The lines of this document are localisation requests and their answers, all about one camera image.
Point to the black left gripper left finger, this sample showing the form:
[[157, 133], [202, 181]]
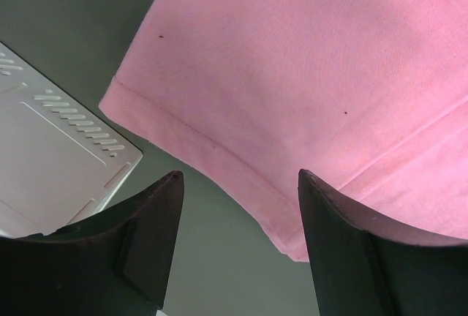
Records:
[[116, 262]]

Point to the white perforated file organizer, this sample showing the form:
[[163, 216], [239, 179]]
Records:
[[60, 163]]

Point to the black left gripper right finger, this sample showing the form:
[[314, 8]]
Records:
[[365, 263]]

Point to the pink t shirt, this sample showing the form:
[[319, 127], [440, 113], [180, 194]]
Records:
[[369, 95]]

